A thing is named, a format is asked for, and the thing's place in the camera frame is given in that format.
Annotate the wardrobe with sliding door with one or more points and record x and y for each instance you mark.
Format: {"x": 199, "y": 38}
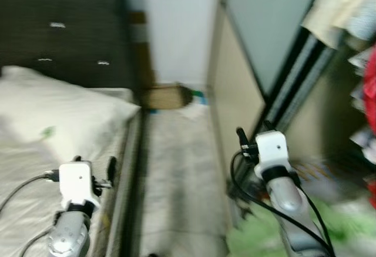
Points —
{"x": 264, "y": 22}

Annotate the grey hanging cloth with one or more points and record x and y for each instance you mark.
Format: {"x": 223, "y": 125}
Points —
{"x": 364, "y": 19}

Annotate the grey quilted mattress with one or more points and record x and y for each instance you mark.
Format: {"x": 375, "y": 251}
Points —
{"x": 35, "y": 169}

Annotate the dark tufted headboard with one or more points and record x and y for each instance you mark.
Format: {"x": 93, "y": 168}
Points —
{"x": 59, "y": 10}

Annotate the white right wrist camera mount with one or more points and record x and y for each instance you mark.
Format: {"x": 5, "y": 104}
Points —
{"x": 273, "y": 148}

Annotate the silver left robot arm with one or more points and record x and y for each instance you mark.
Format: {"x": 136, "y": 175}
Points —
{"x": 67, "y": 236}

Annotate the red garment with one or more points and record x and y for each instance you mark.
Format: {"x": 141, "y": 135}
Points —
{"x": 370, "y": 86}

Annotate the cream hanging cloth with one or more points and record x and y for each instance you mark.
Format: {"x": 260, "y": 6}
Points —
{"x": 335, "y": 4}

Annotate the white pillow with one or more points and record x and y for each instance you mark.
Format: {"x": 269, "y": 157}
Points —
{"x": 59, "y": 107}

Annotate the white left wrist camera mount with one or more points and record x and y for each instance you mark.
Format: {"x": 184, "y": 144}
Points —
{"x": 76, "y": 183}

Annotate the brown cardboard box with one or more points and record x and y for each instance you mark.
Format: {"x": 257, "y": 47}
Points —
{"x": 164, "y": 97}

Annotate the green plastic item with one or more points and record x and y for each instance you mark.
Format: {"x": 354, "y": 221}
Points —
{"x": 252, "y": 239}

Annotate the brown wooden post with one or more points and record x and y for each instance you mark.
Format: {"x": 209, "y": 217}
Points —
{"x": 138, "y": 33}

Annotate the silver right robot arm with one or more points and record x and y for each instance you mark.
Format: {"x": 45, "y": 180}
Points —
{"x": 288, "y": 198}

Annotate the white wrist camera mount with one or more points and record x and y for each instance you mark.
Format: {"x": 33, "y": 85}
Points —
{"x": 76, "y": 183}
{"x": 273, "y": 148}

